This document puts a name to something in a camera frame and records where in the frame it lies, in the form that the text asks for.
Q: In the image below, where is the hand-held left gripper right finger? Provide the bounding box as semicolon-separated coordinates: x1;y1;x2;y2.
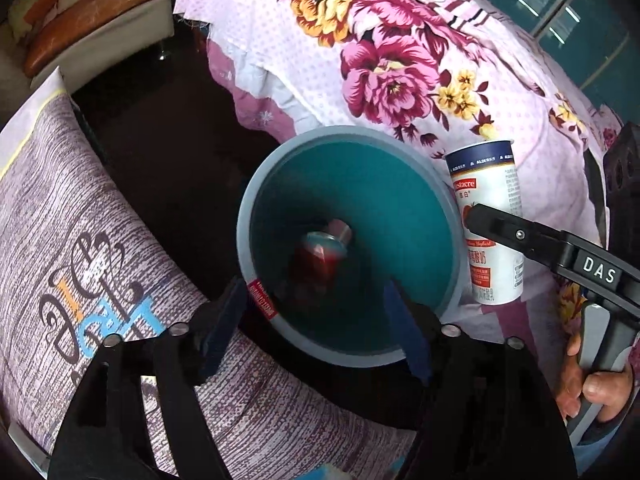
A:
384;280;578;480

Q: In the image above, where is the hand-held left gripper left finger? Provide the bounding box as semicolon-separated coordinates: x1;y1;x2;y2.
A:
47;280;249;480

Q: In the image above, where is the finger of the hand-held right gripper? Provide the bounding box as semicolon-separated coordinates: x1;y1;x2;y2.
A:
467;203;566;272

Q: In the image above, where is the white yogurt cup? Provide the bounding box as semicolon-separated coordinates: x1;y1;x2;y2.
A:
442;136;526;307

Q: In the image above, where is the red drink can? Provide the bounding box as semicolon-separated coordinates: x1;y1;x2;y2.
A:
291;217;353;288

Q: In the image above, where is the teal plastic bin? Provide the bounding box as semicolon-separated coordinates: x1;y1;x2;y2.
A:
237;125;463;367

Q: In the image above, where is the person's right hand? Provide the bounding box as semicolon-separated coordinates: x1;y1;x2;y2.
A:
554;332;635;423

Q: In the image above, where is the pink floral blanket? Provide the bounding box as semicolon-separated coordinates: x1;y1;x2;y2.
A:
172;0;626;476

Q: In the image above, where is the purple wood-print tablecloth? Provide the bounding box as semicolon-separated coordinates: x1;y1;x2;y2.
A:
0;66;418;480

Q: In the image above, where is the teal glass-door cabinet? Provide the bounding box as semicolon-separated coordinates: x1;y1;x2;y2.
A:
470;0;640;126

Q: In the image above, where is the beige sofa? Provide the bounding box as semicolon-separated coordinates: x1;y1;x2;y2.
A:
0;0;176;93

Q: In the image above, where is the orange seat cushion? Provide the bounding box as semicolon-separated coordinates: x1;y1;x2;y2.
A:
22;0;171;73

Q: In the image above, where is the patterned pillow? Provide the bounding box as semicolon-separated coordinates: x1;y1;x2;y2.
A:
7;0;76;41

